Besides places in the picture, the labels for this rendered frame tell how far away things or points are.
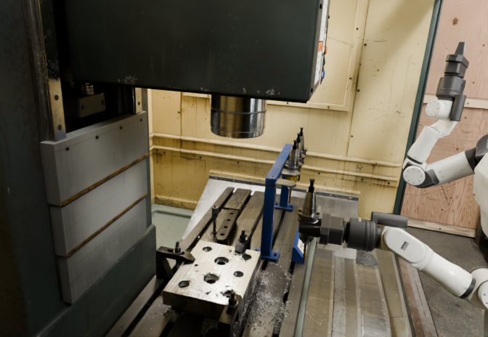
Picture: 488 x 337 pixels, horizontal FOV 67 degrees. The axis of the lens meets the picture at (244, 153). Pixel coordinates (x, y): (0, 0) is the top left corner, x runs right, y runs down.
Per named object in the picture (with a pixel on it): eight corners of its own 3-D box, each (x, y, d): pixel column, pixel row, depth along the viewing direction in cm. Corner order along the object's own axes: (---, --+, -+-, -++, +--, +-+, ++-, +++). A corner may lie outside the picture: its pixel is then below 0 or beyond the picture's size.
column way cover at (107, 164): (151, 232, 154) (147, 111, 138) (73, 308, 110) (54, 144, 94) (141, 229, 155) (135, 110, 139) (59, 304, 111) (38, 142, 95)
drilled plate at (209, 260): (260, 264, 129) (261, 251, 128) (237, 322, 103) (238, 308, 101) (199, 251, 135) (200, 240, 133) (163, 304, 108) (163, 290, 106)
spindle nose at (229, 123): (227, 122, 116) (229, 84, 112) (274, 131, 109) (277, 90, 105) (198, 132, 102) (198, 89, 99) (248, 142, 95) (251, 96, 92)
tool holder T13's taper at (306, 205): (302, 208, 109) (304, 187, 107) (316, 210, 108) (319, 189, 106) (300, 214, 105) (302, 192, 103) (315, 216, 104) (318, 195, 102)
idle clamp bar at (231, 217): (238, 223, 165) (239, 209, 163) (225, 255, 140) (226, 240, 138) (227, 222, 166) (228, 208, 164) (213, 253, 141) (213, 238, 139)
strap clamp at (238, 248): (250, 256, 141) (252, 221, 136) (241, 276, 129) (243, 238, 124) (242, 254, 142) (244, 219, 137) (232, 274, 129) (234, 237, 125)
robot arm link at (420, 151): (423, 129, 147) (398, 169, 154) (418, 132, 138) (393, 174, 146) (449, 141, 142) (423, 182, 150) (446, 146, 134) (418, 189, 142)
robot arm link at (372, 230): (359, 248, 110) (399, 256, 107) (362, 250, 100) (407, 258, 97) (362, 210, 112) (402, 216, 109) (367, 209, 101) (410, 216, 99)
